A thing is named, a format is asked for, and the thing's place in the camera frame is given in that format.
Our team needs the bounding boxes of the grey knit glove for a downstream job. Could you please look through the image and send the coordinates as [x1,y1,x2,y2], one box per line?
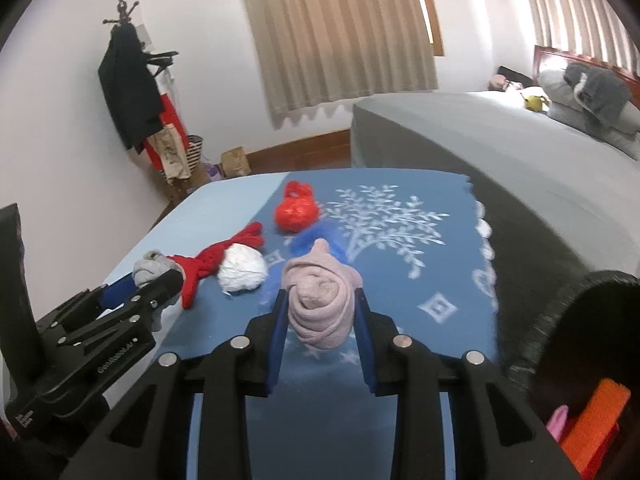
[131,250,186,333]

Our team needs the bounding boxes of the orange foam net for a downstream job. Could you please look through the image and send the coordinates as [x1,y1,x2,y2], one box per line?
[561,378,630,479]

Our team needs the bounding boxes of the white paper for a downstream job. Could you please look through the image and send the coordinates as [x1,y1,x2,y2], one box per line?
[217,243,268,295]

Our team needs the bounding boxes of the blue plastic bag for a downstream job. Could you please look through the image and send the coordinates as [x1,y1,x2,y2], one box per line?
[288,220,347,263]

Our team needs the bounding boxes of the pink cloth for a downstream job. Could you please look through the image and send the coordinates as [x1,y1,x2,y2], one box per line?
[281,238,362,350]

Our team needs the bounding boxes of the red plastic bag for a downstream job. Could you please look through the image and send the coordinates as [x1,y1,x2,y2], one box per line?
[273,181,320,233]

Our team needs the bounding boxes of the black trash bin with bag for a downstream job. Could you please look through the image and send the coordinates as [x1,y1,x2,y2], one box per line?
[497,270,639,479]

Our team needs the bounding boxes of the wooden coat rack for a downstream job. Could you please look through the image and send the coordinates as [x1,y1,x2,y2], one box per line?
[103,0,198,205]

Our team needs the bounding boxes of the beige tote bag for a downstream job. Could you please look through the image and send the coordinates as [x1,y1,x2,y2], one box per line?
[145,124,191,183]

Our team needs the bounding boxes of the brown paper bag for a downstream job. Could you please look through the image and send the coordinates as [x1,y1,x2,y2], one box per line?
[220,146,252,178]

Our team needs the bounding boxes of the striped basket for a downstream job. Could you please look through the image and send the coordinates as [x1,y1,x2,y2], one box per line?
[186,134,204,167]

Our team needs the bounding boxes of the red hanging bag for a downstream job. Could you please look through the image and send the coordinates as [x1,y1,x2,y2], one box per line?
[143,94,191,180]

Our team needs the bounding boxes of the black hanging coat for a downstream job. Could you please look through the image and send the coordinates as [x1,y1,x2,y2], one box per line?
[98,24,164,154]

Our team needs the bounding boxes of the blue patterned table cloth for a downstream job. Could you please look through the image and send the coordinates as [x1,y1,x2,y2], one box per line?
[112,169,498,479]

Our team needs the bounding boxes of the bed with grey sheet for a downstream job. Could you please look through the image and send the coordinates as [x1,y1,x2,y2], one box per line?
[349,90,640,281]

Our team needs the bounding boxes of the black clothes hanger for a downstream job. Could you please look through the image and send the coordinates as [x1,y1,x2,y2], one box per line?
[143,51,178,76]

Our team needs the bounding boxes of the grey folded duvet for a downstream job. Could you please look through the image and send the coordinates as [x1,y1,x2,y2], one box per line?
[538,63,639,160]

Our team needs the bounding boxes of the left beige curtain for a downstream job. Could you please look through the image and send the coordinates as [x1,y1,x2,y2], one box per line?
[243,0,438,125]

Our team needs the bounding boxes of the beige curtain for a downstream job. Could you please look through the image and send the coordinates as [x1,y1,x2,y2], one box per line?
[528,0,639,76]
[243,0,438,125]

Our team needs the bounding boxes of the yellow plush toy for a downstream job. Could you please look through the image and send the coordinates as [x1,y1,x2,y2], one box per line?
[523,96,550,113]

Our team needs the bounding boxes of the pink bag on bed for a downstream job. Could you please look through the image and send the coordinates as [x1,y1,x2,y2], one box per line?
[487,65,534,92]

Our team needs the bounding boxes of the dark grey blanket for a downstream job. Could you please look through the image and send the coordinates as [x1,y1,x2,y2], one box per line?
[564,63,639,136]

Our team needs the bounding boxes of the red wooden headboard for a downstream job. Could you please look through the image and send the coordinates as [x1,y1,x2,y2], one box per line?
[532,46,640,105]

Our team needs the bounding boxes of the right beige curtain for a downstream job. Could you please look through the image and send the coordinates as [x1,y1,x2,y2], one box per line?
[528,0,639,76]

